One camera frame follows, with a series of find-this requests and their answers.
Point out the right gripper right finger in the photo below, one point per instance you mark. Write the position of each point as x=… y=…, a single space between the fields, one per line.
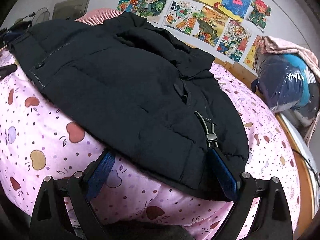
x=272 y=219

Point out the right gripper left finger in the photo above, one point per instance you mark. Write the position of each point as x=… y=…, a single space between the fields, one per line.
x=63 y=207

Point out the black padded jacket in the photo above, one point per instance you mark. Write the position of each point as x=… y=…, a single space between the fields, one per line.
x=144 y=93

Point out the white standing fan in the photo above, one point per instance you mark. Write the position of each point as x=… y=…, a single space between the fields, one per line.
x=42 y=15

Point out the pink dotted bed sheet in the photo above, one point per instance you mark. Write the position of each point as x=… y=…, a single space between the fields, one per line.
x=38 y=140

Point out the red white checked pillow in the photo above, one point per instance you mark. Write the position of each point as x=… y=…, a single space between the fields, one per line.
x=98 y=16

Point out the blue bagged quilt bundle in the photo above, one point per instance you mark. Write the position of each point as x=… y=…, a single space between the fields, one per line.
x=287 y=84

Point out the yellow chick drawing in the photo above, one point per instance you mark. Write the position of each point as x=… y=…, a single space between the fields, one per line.
x=249 y=59

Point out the blond boy drawing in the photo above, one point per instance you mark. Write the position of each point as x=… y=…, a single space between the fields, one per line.
x=153 y=10

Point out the pink folded blanket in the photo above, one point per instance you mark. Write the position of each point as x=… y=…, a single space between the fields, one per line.
x=274 y=45

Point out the colourful doodle drawing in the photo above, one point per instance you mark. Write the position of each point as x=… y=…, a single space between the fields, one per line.
x=234 y=41

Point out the fish and cup drawing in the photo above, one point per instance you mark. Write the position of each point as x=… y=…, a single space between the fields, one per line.
x=182 y=15

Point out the orange landscape drawing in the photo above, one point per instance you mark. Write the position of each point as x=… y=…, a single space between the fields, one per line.
x=211 y=25

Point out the red-haired figure drawing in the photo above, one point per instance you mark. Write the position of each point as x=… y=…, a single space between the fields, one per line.
x=260 y=14

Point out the wooden bed frame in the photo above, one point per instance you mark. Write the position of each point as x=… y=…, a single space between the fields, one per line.
x=300 y=154

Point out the grey framed wall panel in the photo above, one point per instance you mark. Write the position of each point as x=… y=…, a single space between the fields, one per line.
x=70 y=9

